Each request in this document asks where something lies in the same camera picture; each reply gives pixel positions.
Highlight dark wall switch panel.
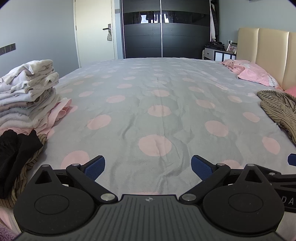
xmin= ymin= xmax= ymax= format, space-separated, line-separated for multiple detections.
xmin=0 ymin=43 xmax=16 ymax=55

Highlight white nightstand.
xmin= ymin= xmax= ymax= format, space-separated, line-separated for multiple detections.
xmin=203 ymin=48 xmax=237 ymax=61

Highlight dark hanging clothes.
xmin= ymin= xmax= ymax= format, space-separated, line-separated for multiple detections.
xmin=210 ymin=0 xmax=220 ymax=41

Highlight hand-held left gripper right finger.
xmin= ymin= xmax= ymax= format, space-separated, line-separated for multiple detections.
xmin=179 ymin=155 xmax=275 ymax=204

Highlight pink folded cloth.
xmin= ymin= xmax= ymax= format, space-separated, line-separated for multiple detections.
xmin=35 ymin=98 xmax=72 ymax=139

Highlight dark sliding wardrobe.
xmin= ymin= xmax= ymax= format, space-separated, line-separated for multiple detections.
xmin=120 ymin=0 xmax=211 ymax=59

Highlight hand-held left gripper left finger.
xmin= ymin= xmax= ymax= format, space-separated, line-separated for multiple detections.
xmin=35 ymin=156 xmax=116 ymax=204

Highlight stack of folded pale clothes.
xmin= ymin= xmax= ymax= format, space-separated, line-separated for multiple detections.
xmin=0 ymin=60 xmax=62 ymax=136

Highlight black bag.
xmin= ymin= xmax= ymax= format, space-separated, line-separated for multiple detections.
xmin=207 ymin=41 xmax=225 ymax=51

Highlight striped brown garment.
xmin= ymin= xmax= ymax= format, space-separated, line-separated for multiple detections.
xmin=0 ymin=133 xmax=48 ymax=209

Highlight pink dotted pillow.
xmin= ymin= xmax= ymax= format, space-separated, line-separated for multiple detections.
xmin=221 ymin=59 xmax=252 ymax=75

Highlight black garment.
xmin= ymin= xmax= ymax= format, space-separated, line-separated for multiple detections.
xmin=0 ymin=129 xmax=44 ymax=200

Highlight cream door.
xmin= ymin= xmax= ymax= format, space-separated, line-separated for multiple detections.
xmin=73 ymin=0 xmax=118 ymax=67

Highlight light pink pillow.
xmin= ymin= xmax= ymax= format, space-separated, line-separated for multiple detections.
xmin=238 ymin=63 xmax=284 ymax=90

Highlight striped brown long shirt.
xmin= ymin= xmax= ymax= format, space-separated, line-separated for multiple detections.
xmin=257 ymin=90 xmax=296 ymax=145

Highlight cream padded headboard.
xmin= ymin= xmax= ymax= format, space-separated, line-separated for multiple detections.
xmin=236 ymin=28 xmax=296 ymax=91

